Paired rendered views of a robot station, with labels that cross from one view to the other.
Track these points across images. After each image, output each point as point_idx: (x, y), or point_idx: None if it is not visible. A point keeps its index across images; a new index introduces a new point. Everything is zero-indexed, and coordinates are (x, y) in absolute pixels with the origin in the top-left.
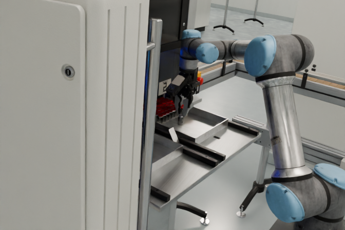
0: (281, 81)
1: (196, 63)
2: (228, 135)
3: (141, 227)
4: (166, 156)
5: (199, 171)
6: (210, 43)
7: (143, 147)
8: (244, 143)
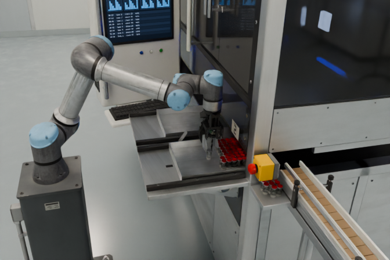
0: None
1: (203, 103)
2: (166, 173)
3: None
4: (161, 123)
5: (140, 136)
6: (180, 74)
7: None
8: (144, 174)
